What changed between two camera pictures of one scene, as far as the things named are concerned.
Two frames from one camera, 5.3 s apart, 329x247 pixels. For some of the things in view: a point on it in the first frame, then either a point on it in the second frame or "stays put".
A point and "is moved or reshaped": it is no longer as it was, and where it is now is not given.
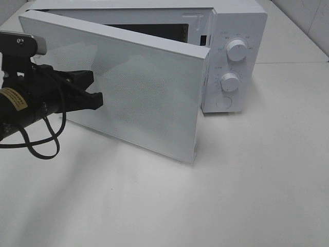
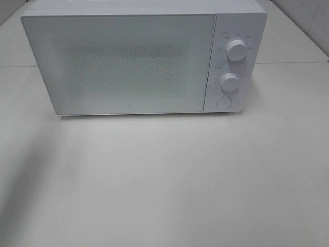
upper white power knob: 236,50 stays put
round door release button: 224,102 stays put
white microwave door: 154,93 is moved or reshaped
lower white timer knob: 230,82 stays put
